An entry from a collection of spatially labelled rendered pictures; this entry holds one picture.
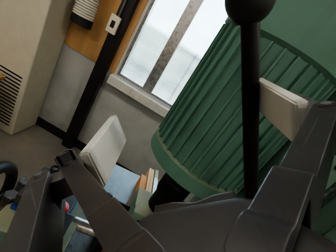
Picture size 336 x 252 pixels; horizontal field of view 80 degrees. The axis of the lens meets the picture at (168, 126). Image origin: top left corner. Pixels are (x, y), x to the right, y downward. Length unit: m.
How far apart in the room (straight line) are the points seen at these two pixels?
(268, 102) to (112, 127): 0.13
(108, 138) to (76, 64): 1.81
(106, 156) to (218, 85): 0.17
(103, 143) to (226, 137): 0.16
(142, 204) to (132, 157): 1.61
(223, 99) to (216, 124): 0.03
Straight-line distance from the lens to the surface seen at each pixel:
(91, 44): 1.88
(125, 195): 0.67
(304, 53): 0.26
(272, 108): 0.17
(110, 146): 0.17
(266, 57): 0.26
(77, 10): 1.74
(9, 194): 0.50
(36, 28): 1.77
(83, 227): 0.50
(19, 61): 1.89
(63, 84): 2.07
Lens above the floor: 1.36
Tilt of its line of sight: 21 degrees down
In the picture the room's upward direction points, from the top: 33 degrees clockwise
